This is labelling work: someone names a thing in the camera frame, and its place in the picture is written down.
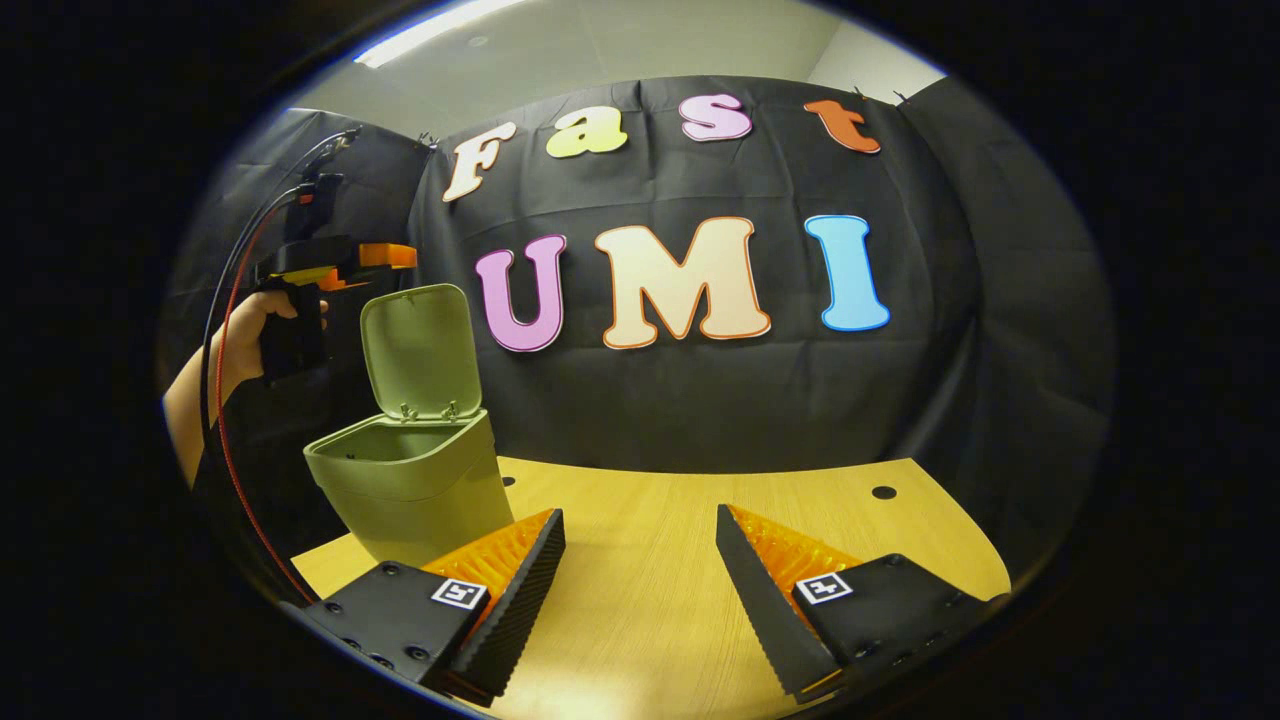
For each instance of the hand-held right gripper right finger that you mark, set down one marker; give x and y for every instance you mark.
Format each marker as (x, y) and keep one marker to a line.
(765, 610)

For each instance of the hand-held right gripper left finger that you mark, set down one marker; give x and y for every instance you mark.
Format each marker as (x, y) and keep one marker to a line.
(520, 610)

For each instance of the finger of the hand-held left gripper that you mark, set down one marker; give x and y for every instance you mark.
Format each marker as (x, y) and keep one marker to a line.
(390, 255)

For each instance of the green desktop garbage bin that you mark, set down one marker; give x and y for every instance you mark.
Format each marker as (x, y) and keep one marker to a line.
(420, 490)

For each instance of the wooden desktop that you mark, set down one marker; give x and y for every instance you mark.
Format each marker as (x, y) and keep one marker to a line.
(650, 560)

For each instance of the black backdrop cloth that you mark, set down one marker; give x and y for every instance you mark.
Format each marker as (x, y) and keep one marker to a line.
(700, 400)

